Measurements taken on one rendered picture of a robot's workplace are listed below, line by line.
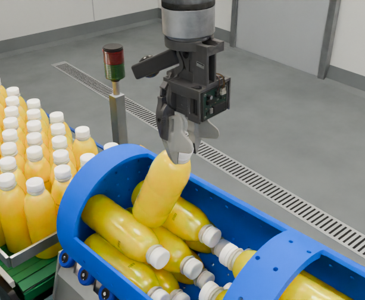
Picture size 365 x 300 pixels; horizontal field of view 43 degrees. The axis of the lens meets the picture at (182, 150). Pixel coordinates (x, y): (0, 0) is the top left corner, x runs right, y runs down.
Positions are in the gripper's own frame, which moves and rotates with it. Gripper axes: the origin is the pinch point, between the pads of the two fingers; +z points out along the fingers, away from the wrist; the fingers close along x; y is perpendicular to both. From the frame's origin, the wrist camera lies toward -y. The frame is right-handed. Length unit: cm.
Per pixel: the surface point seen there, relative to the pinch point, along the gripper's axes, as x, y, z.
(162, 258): -5.7, -0.3, 20.7
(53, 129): 8, -58, 20
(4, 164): -10, -51, 20
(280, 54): 342, -200, 118
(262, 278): -5.7, 21.3, 10.6
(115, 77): 34, -63, 14
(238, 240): 12.9, 3.0, 26.6
